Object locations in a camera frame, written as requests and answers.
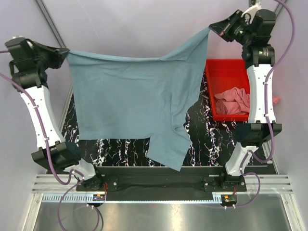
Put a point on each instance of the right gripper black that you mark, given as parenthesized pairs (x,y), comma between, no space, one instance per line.
(223,27)

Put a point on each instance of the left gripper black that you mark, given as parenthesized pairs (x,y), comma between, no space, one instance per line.
(57,55)

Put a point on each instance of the blue-grey t-shirt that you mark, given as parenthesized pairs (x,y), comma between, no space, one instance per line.
(138,98)

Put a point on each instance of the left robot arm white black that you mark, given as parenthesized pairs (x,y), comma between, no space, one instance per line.
(28,70)

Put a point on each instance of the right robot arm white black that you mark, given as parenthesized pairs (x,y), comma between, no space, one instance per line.
(252,29)

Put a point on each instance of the red plastic bin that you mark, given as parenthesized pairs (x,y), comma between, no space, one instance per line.
(222,75)

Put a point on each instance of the pink t-shirt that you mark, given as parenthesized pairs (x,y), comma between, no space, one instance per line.
(233,102)

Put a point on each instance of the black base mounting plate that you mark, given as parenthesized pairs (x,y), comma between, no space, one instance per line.
(202,178)

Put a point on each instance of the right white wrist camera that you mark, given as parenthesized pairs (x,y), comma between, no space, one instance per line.
(251,11)

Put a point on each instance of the left aluminium corner post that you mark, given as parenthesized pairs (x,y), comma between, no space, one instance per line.
(50,22)

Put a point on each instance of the aluminium corner post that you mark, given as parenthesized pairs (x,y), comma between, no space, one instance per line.
(50,22)
(279,7)

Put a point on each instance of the right aluminium corner post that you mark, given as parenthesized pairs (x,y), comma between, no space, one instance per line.
(279,7)

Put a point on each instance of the aluminium frame rail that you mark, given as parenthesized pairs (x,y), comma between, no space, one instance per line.
(47,183)

